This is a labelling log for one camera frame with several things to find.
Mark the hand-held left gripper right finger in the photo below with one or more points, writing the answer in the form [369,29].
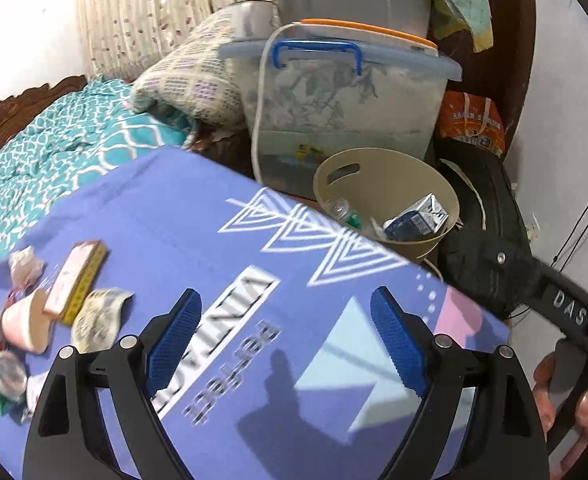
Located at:
[403,350]

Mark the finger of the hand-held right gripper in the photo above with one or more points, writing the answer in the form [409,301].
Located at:
[503,267]

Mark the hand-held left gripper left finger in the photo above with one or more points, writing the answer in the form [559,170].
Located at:
[174,340]

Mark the printed paper cup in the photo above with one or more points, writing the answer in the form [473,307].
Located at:
[96,315]

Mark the pink box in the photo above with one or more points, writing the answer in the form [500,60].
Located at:
[71,275]

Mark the pink paper cup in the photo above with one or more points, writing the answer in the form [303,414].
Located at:
[24,322]

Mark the beige waste basket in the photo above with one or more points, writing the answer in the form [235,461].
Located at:
[373,170]

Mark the green can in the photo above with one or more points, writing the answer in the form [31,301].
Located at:
[6,372]

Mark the person's right hand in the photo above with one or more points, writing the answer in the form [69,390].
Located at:
[542,385]

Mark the blue milk carton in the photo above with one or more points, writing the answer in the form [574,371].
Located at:
[413,217]

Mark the purple printed tablecloth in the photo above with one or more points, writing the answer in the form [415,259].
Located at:
[199,220]

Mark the orange plastic bag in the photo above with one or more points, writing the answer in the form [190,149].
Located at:
[468,120]

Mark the clear plastic bottle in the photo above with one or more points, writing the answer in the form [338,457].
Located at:
[341,208]

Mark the teal patterned blanket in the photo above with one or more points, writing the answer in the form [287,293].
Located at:
[49,150]

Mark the patterned pillow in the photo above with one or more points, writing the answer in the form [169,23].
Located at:
[194,75]

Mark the pastel quilted cloth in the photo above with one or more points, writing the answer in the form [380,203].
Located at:
[463,0]

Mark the carved wooden headboard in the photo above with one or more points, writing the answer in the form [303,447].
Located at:
[4,110]

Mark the large clear storage bin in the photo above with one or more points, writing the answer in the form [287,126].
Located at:
[349,5]

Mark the floral curtain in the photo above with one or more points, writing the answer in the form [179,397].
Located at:
[134,10]

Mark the white wall socket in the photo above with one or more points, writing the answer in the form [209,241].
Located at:
[533,226]

